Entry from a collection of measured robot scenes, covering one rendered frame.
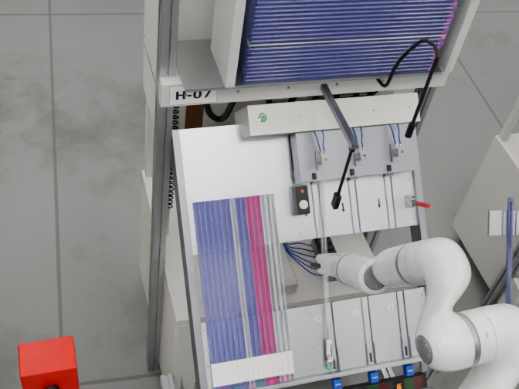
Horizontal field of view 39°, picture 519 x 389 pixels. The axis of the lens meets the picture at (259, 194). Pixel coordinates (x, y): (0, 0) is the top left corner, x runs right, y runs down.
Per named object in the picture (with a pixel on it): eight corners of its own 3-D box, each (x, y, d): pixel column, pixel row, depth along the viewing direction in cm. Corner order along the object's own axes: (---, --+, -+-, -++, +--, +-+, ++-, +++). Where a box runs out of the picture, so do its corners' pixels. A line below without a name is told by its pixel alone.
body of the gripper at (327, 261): (367, 252, 185) (349, 248, 196) (330, 255, 182) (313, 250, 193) (368, 282, 185) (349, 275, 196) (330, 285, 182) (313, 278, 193)
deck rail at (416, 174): (429, 352, 214) (440, 356, 208) (423, 353, 213) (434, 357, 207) (403, 112, 213) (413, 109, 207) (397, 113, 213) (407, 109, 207)
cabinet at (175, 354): (347, 383, 280) (389, 288, 235) (167, 418, 261) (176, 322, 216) (297, 253, 322) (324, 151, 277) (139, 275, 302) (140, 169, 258)
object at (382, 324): (427, 351, 211) (433, 353, 208) (205, 393, 193) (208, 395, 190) (420, 286, 211) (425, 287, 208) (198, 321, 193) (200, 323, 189)
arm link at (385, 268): (462, 238, 155) (396, 253, 184) (395, 243, 150) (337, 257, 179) (467, 281, 154) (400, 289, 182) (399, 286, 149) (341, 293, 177)
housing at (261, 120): (397, 126, 214) (421, 120, 200) (236, 141, 200) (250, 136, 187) (394, 99, 214) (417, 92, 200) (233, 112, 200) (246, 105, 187)
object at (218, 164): (410, 224, 213) (418, 224, 208) (188, 253, 195) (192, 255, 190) (398, 112, 213) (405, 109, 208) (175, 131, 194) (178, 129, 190)
